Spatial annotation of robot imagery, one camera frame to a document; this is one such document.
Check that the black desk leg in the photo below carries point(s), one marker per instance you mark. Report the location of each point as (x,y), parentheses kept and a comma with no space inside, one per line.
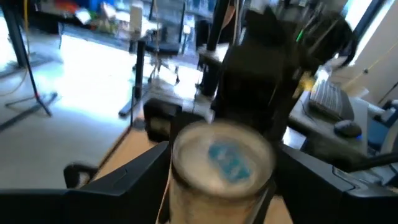
(138,77)

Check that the grey desk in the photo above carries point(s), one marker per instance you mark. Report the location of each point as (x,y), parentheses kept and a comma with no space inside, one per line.
(314,127)

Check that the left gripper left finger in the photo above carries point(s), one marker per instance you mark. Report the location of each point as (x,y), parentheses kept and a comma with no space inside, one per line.
(93,205)

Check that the blue silver Red Bull can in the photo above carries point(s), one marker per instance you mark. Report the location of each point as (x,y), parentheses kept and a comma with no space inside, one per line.
(217,174)

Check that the yellow tape tag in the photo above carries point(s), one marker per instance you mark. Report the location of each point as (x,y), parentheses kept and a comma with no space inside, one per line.
(306,83)

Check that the black computer mouse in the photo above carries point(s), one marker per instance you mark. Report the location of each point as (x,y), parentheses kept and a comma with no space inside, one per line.
(348,128)

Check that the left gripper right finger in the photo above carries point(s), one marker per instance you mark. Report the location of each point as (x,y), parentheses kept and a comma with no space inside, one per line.
(326,199)

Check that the black office chair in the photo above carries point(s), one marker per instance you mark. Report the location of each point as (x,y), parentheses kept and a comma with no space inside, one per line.
(163,48)

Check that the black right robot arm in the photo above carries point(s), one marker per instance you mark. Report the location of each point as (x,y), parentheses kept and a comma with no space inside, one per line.
(329,37)

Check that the grey computer keyboard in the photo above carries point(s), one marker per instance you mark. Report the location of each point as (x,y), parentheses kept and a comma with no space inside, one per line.
(329,98)

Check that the black tripod stand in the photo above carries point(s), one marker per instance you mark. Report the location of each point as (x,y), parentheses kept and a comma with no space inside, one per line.
(23,56)

